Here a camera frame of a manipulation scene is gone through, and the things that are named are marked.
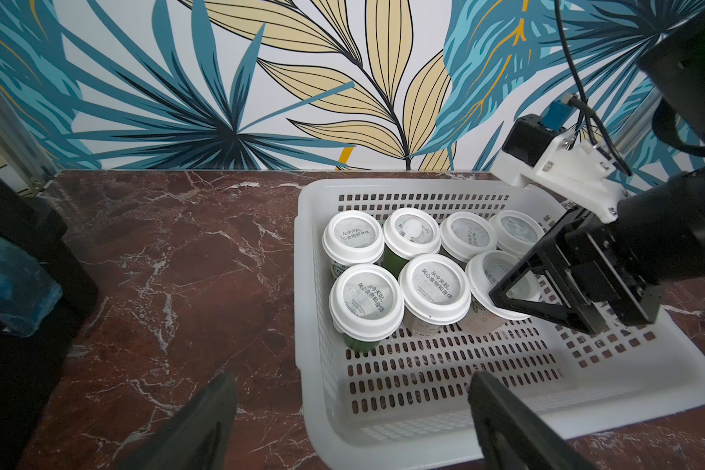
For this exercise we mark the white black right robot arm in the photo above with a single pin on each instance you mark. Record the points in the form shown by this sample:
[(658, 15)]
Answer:
[(663, 228)]

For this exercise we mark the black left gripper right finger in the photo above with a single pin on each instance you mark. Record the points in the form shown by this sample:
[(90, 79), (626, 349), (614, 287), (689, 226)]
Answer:
[(510, 435)]

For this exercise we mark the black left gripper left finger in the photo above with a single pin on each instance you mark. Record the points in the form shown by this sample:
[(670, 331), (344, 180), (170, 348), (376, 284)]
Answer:
[(197, 436)]

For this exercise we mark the white plastic perforated basket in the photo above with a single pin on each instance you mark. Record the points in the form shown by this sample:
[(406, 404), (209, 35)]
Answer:
[(405, 404)]

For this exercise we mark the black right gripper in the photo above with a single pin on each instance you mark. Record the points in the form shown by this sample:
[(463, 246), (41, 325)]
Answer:
[(585, 267)]

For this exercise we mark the black plastic toolbox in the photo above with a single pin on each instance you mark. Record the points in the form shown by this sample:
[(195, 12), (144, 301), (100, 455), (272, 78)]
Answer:
[(45, 296)]

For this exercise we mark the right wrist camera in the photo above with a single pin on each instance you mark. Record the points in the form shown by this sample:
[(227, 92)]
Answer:
[(540, 149)]

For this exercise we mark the left aluminium frame post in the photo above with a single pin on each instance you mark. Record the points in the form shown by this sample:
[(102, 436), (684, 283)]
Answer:
[(22, 151)]

